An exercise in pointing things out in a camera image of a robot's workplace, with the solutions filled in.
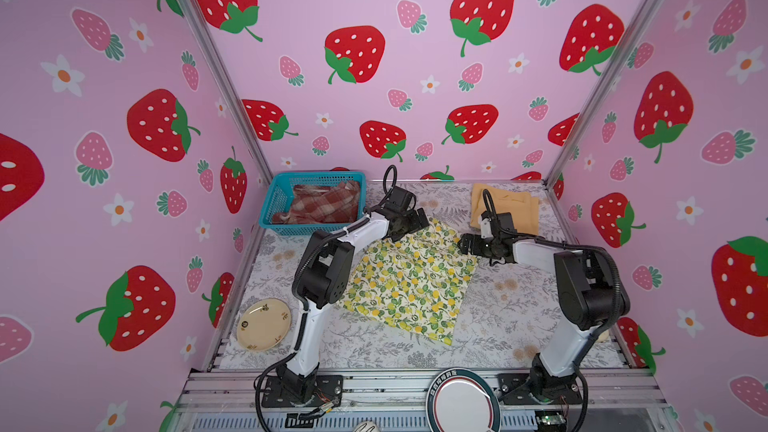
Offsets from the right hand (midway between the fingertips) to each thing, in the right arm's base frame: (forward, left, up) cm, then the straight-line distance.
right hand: (471, 243), depth 100 cm
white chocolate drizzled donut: (-54, +26, +1) cm, 60 cm away
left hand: (+3, +17, +5) cm, 18 cm away
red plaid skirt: (+9, +54, +4) cm, 55 cm away
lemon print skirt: (-16, +18, -2) cm, 24 cm away
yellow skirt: (+20, -21, -1) cm, 29 cm away
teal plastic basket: (+11, +71, +5) cm, 72 cm away
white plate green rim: (-46, +4, -2) cm, 46 cm away
